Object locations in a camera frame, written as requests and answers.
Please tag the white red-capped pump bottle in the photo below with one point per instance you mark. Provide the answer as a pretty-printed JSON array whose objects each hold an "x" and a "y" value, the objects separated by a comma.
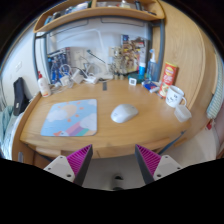
[{"x": 44, "y": 87}]

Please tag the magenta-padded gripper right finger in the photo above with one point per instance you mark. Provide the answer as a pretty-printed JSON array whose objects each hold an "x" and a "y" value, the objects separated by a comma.
[{"x": 150, "y": 160}]

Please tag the pastel sun cloud mouse pad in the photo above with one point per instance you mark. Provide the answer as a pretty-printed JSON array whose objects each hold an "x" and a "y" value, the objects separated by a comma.
[{"x": 70, "y": 117}]

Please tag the red chips can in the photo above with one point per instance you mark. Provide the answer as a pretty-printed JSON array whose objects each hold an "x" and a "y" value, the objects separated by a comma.
[{"x": 168, "y": 79}]

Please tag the white power strip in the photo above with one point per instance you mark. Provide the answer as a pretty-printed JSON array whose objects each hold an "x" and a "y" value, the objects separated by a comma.
[{"x": 90, "y": 80}]

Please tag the white wall socket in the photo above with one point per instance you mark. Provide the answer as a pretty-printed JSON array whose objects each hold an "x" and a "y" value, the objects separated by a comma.
[{"x": 78, "y": 55}]

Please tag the colourful figure box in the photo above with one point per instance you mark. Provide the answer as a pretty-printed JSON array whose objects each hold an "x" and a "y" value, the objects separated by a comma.
[{"x": 138, "y": 45}]

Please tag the white power adapter block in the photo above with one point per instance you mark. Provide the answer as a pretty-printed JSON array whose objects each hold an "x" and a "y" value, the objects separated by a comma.
[{"x": 77, "y": 76}]

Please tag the light grey computer mouse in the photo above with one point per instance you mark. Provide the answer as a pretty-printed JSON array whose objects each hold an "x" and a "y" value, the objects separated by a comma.
[{"x": 124, "y": 113}]

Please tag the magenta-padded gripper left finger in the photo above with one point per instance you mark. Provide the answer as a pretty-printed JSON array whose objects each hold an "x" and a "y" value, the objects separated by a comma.
[{"x": 79, "y": 160}]

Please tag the beige robot model figure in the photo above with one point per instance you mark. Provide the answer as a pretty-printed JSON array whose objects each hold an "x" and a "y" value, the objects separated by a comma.
[{"x": 124, "y": 61}]

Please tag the blue white-capped bottle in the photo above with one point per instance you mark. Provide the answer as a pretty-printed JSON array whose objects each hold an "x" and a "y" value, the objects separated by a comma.
[{"x": 142, "y": 69}]

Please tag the teal bowl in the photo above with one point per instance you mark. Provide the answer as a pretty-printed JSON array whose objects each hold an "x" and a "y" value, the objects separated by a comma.
[{"x": 144, "y": 79}]

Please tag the small white charger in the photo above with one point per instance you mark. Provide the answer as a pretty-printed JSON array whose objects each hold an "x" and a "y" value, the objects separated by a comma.
[{"x": 65, "y": 80}]

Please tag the wooden shelf unit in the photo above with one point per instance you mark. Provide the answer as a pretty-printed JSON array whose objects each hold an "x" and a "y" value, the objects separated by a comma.
[{"x": 100, "y": 12}]

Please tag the black ruler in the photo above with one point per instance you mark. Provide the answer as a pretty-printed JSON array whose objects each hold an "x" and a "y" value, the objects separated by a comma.
[{"x": 104, "y": 86}]

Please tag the white mug with face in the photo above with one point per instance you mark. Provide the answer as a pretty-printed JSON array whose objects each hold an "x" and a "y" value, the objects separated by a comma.
[{"x": 173, "y": 96}]

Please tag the blue model kit box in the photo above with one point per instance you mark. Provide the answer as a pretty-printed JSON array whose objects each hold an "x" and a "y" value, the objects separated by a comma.
[{"x": 57, "y": 66}]

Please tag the white desk lamp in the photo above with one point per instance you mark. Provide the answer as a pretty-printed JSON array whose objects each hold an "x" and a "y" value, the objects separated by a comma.
[{"x": 106, "y": 76}]

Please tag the light green blanket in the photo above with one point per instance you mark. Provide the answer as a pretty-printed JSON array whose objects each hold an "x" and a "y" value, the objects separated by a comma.
[{"x": 7, "y": 130}]

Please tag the black bag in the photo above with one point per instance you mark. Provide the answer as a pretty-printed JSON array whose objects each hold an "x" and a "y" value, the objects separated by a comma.
[{"x": 20, "y": 96}]

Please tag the blue spray bottle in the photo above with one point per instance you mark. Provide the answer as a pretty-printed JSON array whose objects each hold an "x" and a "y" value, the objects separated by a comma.
[{"x": 152, "y": 68}]

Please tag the thin gooseneck lamp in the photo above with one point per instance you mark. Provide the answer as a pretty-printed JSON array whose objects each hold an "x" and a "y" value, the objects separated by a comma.
[{"x": 96, "y": 56}]

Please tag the blue tissue pack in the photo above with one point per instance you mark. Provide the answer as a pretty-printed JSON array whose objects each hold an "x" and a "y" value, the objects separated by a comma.
[{"x": 150, "y": 86}]

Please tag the small white digital clock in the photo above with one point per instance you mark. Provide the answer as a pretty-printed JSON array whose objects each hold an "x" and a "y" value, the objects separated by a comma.
[{"x": 133, "y": 81}]

